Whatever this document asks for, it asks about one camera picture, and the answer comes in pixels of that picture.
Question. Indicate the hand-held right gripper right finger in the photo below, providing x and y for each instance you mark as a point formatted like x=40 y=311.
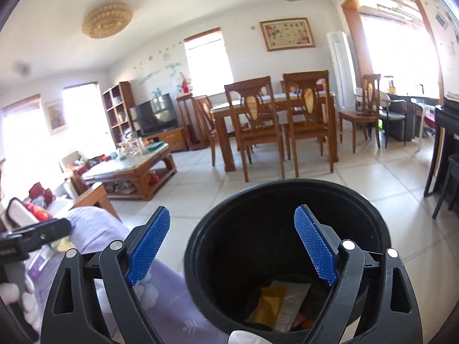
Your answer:
x=315 y=247

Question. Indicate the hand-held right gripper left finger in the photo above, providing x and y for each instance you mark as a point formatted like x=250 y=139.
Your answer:
x=149 y=247

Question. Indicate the black round bin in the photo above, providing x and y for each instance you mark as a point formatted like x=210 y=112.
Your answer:
x=251 y=243

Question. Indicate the person's left hand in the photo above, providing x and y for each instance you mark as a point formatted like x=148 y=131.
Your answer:
x=8 y=291

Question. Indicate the red cushion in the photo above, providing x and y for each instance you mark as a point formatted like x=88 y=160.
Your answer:
x=39 y=193

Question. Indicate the purple floral blanket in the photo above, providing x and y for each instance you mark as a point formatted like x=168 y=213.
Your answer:
x=100 y=225

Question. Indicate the clear plastic wrapper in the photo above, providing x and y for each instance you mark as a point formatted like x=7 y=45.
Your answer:
x=294 y=299

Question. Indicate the wooden sofa armrest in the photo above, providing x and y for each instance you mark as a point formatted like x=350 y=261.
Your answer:
x=96 y=197

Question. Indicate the yellow packet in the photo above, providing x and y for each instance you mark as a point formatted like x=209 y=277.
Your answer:
x=269 y=304

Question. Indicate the wooden coffee table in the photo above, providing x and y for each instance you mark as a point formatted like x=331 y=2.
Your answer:
x=143 y=172

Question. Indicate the red snack wrapper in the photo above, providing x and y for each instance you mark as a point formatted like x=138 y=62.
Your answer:
x=304 y=322

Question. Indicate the bright living room window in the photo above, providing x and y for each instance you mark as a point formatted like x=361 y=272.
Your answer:
x=25 y=132
x=84 y=114

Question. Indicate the wooden television stand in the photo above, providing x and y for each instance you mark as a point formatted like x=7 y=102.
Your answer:
x=172 y=139

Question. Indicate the wooden dining chair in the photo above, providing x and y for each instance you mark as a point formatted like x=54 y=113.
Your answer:
x=306 y=130
x=358 y=116
x=206 y=122
x=254 y=132

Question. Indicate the black television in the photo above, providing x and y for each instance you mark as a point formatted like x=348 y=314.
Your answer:
x=154 y=116

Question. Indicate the wooden dining table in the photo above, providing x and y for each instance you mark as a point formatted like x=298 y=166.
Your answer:
x=229 y=139

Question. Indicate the wooden bookshelf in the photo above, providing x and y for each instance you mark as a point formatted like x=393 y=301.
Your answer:
x=125 y=96

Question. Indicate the black and white armchair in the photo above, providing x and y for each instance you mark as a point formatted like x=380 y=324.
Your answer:
x=392 y=114

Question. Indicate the white standing air conditioner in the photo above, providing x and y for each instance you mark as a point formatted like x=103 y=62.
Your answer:
x=342 y=71

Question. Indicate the window with brown blind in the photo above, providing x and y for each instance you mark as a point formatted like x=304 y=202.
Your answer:
x=208 y=64

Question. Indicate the framed floral picture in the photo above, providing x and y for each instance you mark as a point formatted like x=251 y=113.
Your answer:
x=287 y=34

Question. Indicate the large round ceiling lamp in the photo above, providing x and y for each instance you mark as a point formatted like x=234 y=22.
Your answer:
x=107 y=19

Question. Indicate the small framed wall picture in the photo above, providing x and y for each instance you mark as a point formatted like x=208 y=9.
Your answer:
x=56 y=117

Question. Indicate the wall sticker decoration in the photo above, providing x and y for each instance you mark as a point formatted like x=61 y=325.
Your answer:
x=172 y=67

